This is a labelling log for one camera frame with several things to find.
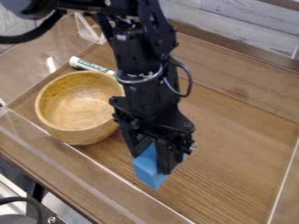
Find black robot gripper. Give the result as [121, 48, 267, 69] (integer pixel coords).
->
[109, 64, 196, 175]

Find blue rectangular block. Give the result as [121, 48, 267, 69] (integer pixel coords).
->
[132, 143, 169, 190]

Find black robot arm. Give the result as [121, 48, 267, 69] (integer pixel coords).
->
[0, 0, 196, 174]

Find brown wooden bowl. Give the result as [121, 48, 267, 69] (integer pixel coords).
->
[34, 71, 124, 145]

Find white green marker pen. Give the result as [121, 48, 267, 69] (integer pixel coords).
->
[69, 56, 116, 76]

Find black metal table frame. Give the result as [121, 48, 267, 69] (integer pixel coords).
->
[0, 157, 66, 224]

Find clear acrylic corner bracket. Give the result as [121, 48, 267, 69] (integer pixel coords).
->
[74, 12, 107, 45]

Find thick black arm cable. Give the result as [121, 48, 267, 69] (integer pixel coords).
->
[0, 8, 68, 45]

